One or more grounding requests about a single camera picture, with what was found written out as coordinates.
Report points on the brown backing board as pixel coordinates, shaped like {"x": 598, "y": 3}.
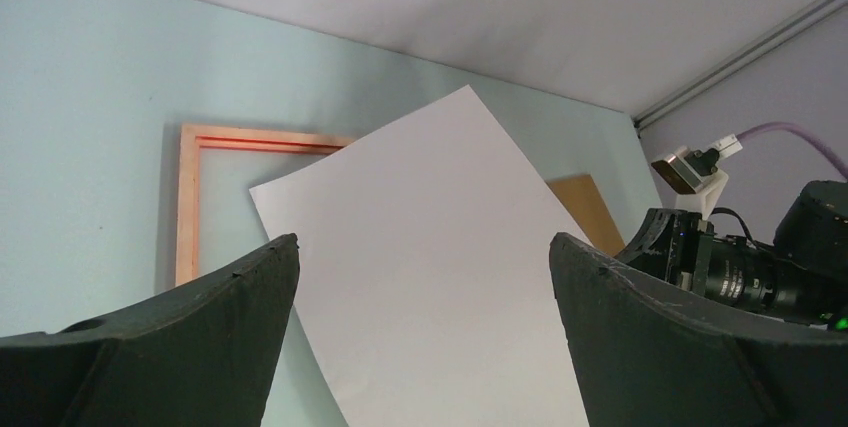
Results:
{"x": 582, "y": 199}

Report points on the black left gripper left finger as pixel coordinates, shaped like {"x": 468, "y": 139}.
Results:
{"x": 201, "y": 354}

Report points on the orange wooden picture frame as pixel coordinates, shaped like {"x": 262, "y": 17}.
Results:
{"x": 194, "y": 138}

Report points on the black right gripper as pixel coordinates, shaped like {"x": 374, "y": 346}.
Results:
{"x": 801, "y": 277}

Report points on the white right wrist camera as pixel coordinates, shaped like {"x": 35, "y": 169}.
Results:
{"x": 695, "y": 174}

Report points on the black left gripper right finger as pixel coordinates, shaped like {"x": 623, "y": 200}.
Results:
{"x": 647, "y": 353}

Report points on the sunset photo print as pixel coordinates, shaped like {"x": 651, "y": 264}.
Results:
{"x": 425, "y": 291}

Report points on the aluminium corner post right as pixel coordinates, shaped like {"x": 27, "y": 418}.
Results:
{"x": 790, "y": 28}

